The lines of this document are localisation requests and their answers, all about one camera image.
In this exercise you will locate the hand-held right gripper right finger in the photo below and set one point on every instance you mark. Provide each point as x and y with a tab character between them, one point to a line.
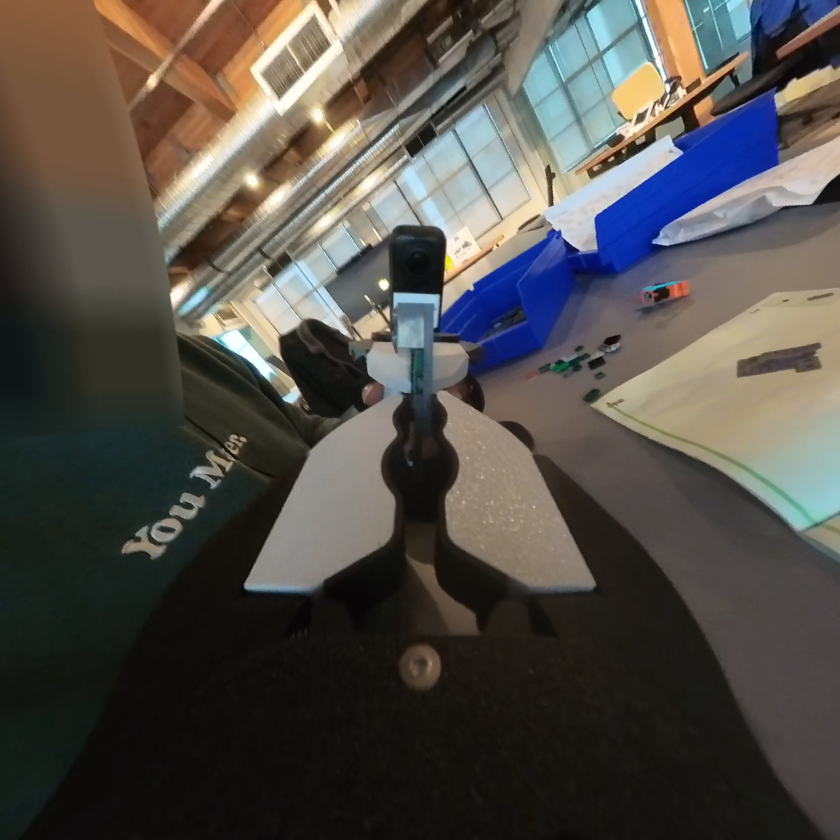
512	512

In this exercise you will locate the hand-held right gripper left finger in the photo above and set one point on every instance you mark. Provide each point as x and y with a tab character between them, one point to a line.
315	518

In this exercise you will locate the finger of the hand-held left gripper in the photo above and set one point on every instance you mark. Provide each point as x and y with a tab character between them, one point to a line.
390	369
449	367

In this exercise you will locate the brick instruction booklet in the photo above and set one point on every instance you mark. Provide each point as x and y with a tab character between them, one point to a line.
735	407

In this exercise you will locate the grey desk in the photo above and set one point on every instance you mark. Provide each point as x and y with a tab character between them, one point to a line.
623	525

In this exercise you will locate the person's left hand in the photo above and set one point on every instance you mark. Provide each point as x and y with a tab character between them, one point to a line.
374	396

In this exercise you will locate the black backpack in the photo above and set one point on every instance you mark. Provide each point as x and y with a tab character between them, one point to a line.
321	371

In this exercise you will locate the row of windows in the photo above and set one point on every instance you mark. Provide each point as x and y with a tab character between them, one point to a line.
459	177

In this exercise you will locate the blue plastic bin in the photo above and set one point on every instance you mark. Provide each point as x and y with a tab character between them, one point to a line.
538	302
689	197

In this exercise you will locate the scattered small bricks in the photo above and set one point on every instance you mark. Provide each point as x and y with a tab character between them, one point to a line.
577	361

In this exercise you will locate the orange and teal brick piece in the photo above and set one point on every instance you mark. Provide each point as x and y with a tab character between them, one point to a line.
666	292

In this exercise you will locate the white ceiling vent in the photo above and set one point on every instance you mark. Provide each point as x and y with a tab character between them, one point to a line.
295	59

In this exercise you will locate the person's green sweatshirt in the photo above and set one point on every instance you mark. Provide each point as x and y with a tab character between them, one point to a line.
65	538

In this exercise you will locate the yellow chair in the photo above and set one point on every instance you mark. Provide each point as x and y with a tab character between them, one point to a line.
636	88

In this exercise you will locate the wooden table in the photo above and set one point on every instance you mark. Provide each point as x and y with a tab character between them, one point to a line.
663	118

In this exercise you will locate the silver air duct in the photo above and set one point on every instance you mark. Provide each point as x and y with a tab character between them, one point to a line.
249	223
223	157

